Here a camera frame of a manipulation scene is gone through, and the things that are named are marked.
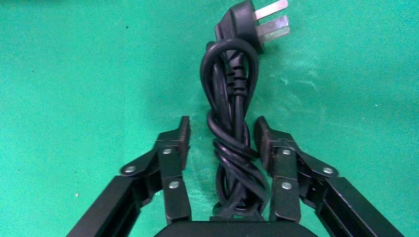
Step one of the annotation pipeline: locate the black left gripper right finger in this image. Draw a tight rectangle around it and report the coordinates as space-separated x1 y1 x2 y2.
254 116 405 237

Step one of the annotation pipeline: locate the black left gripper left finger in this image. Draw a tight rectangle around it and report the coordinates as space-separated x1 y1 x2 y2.
67 116 192 237

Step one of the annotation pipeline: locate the black power cable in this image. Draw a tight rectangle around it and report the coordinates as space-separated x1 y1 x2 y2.
200 0 291 221

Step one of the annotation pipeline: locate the green table cloth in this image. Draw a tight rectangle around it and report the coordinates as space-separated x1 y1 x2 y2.
0 0 419 237

